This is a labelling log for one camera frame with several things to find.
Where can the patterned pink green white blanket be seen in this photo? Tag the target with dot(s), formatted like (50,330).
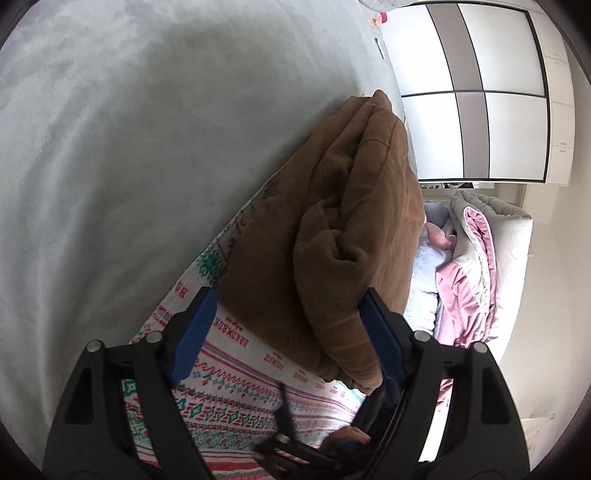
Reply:
(240,378)

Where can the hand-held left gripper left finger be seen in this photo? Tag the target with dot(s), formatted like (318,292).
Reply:
(194,337)

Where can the light blue fleece cloth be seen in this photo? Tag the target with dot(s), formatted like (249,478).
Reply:
(422,277)

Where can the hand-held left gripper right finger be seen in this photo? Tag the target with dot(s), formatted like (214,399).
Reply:
(383,337)

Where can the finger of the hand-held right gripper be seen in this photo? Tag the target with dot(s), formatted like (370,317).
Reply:
(286,410)

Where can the small pink plush item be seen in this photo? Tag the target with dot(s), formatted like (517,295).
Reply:
(436,235)

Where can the pink and white quilt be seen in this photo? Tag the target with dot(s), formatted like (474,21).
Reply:
(466,286)

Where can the white wardrobe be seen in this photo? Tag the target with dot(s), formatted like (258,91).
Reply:
(508,134)

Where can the small red object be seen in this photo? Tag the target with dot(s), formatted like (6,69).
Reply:
(381,18)

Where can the brown coat with cream lining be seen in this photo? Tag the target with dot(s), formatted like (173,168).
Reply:
(360,207)

